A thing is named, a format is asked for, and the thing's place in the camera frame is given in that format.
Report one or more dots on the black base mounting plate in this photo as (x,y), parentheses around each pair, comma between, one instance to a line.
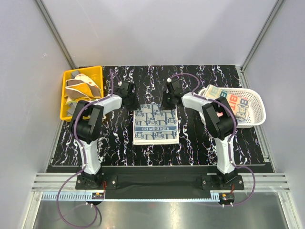
(157,183)

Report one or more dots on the yellow plastic bin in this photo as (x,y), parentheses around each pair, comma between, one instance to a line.
(94,72)

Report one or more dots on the pile of orange grey cloths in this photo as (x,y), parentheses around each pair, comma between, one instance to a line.
(80,87)

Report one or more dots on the folded colourful lettered towel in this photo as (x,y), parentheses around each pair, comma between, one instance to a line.
(239,105)

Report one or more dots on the black marble pattern mat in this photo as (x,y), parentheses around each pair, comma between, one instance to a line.
(196,147)

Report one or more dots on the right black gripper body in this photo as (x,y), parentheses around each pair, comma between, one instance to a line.
(168,103)

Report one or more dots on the blue white patterned towel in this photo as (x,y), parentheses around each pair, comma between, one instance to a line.
(154,126)

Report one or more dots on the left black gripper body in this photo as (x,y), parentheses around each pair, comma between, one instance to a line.
(133,104)

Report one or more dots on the white plastic basket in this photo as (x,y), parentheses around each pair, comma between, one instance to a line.
(257,114)

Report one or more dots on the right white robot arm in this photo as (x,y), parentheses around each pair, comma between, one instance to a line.
(220,123)

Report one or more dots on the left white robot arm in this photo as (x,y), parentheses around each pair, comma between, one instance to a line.
(86,125)

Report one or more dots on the aluminium frame rail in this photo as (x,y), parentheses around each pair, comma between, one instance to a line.
(264,182)

